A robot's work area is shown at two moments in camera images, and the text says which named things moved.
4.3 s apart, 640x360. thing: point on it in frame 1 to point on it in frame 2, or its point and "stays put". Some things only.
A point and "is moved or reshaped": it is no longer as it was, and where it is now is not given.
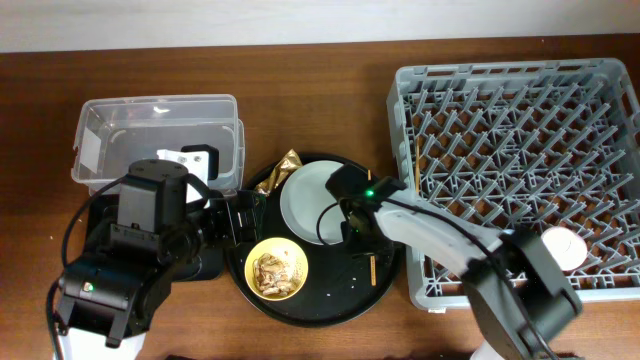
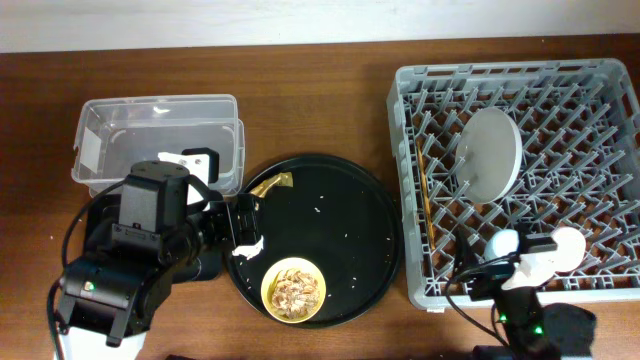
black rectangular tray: x=208 y=223 stays put
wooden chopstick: x=417 y=164 is moved or reshaped
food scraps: x=272 y=276 to x=294 y=294
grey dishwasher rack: x=524 y=146 stays put
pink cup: x=568 y=247 stays put
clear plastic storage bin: x=117 y=131 stays put
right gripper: x=353 y=220 to x=493 y=270
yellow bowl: x=276 y=269 to x=293 y=290
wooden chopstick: x=372 y=258 to x=425 y=194
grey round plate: x=304 y=195 to x=488 y=156
